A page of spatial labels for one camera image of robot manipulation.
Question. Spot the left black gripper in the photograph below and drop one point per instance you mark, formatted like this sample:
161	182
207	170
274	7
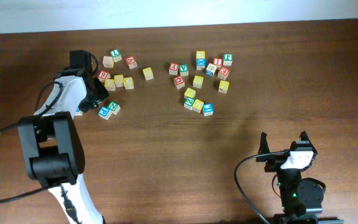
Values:
102	93

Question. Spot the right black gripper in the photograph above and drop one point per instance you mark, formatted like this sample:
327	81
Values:
275	162

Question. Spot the yellow S block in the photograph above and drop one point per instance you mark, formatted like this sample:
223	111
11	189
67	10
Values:
198	81

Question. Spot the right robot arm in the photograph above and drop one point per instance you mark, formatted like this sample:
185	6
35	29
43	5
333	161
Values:
301	198

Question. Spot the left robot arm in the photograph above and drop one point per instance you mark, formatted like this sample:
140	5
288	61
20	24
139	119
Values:
52	150

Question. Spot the plain wooden block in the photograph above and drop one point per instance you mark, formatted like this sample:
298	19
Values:
108	62

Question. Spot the red 6 number block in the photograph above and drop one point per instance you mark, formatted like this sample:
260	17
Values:
103	76

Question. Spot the green L letter block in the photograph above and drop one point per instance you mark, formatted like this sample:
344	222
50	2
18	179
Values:
116	55

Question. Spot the yellow block left cluster front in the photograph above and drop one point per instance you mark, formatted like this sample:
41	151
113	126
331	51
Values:
110	85

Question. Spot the yellow block cluster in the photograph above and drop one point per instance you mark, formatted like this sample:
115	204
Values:
128	83
119	80
200	54
110	85

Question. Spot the yellow block left cluster middle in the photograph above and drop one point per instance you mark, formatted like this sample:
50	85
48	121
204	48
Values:
119	80

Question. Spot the red A letter block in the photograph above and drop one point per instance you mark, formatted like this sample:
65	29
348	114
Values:
131	62

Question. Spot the yellow block left cluster right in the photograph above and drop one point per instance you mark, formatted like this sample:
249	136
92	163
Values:
128	83

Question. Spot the blue H block lower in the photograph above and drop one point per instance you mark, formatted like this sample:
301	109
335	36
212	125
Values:
78	112

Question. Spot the blue P letter block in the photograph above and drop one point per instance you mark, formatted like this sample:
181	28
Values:
105	113

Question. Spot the green N letter block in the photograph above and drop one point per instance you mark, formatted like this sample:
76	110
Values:
114	107

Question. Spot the yellow lone block centre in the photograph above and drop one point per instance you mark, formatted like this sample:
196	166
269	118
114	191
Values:
148	73

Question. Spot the yellow block far right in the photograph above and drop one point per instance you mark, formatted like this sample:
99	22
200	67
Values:
223	86

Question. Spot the blue 1 number block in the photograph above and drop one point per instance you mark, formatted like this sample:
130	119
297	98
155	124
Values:
208	109

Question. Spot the red E letter block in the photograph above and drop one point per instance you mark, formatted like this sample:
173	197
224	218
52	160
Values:
223	73

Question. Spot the red Y letter block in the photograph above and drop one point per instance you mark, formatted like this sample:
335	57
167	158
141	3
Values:
173	69

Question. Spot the yellow block beside Z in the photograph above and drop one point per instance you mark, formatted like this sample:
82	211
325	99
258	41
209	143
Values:
198	105

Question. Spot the green J letter block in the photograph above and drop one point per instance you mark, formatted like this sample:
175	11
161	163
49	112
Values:
227	59

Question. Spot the red Q letter block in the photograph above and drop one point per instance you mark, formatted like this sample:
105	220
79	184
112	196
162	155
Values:
179	82

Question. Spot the green Z letter block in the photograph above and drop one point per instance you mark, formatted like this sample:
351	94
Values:
188	104

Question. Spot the blue edged wooden block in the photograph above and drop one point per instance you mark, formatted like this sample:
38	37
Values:
210	70

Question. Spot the green V letter block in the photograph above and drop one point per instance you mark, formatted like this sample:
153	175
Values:
184	70

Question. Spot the red I letter block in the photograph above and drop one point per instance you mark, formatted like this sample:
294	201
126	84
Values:
218	62

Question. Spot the blue X letter block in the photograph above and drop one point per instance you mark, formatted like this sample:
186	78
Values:
200	63

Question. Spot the yellow block top right cluster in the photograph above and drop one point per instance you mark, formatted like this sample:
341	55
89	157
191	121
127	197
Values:
200	54

